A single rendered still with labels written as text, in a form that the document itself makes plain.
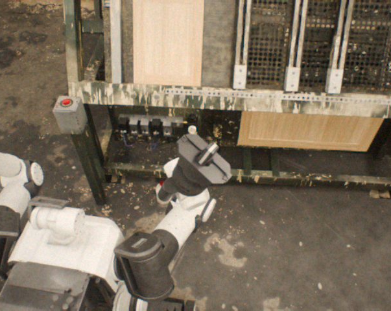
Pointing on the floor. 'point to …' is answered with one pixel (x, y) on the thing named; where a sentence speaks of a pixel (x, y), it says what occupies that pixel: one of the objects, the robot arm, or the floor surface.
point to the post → (87, 161)
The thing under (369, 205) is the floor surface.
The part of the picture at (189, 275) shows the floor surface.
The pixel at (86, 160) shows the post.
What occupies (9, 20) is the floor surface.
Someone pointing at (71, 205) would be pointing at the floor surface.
